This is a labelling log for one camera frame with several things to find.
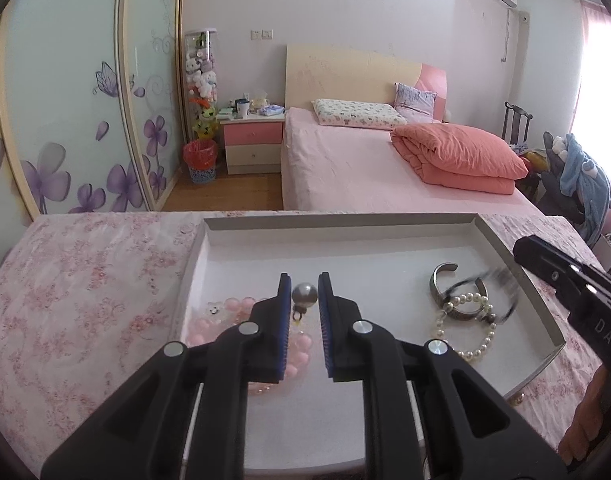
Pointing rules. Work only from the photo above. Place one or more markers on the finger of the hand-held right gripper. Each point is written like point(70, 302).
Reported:
point(540, 260)

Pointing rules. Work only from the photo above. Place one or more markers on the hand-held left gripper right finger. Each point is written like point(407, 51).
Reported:
point(325, 320)

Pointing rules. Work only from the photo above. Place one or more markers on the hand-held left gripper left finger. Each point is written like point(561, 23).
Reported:
point(285, 320)

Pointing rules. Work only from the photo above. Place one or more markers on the grey cardboard tray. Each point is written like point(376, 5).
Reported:
point(360, 250)

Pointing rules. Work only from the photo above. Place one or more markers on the wide silver cuff bangle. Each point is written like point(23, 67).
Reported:
point(438, 285)

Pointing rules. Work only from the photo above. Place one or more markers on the person's right hand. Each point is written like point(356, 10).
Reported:
point(585, 420)

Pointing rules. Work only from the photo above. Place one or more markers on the black office chair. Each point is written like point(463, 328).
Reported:
point(553, 190)

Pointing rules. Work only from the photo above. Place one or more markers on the blue plush robe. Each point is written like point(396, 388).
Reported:
point(585, 180)

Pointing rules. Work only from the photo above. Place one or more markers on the yellow plush toy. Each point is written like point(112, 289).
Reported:
point(530, 159)

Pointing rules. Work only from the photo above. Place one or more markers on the coral folded quilt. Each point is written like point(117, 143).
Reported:
point(460, 157)

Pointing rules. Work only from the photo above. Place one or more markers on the dark wooden chair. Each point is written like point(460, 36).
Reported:
point(516, 120)

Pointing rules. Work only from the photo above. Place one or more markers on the pink bed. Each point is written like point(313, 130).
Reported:
point(345, 160)

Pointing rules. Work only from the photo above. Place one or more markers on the red lined trash bin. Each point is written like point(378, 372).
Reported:
point(201, 160)

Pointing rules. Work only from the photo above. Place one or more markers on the pink and cream nightstand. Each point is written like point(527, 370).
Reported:
point(250, 135)

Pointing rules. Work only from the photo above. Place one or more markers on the purple pillow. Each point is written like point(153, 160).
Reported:
point(415, 102)

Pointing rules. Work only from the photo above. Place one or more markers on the pink floral tablecloth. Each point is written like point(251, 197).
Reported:
point(85, 285)

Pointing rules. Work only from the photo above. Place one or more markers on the white patterned pillow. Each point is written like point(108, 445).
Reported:
point(358, 114)

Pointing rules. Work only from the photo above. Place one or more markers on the pink curtain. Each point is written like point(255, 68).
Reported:
point(600, 60)

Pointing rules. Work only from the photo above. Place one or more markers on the white mug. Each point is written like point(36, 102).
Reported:
point(242, 109)

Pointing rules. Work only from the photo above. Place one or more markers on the cream and pink headboard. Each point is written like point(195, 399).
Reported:
point(345, 75)

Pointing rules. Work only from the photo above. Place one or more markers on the clear tube of plush toys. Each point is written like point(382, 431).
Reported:
point(200, 75)

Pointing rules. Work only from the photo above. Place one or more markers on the flower print sliding wardrobe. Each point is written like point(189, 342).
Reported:
point(60, 85)

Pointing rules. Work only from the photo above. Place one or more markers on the white wall socket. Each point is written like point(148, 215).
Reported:
point(262, 34)

